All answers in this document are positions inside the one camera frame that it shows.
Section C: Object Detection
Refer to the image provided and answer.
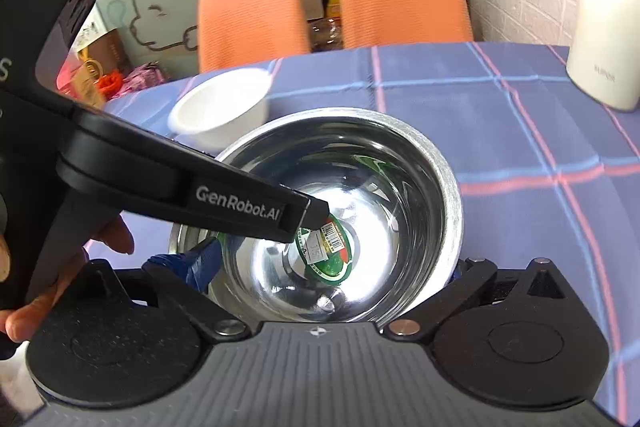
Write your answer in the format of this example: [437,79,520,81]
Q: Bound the white plastic bowl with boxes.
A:
[167,67,272,153]

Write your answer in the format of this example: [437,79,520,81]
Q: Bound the person's left hand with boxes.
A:
[1,216,134,343]

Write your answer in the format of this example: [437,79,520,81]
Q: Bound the blue plaid tablecloth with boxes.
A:
[84,41,640,427]

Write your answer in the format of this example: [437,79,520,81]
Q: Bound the left orange chair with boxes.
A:
[198,0,310,72]

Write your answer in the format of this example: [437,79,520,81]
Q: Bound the stainless steel bowl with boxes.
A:
[168,106,464,327]

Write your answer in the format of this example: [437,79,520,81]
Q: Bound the white thermos jug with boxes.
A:
[566,0,639,112]

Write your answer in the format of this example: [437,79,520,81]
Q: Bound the clear plastic wrapped package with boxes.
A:
[308,18,344,53]

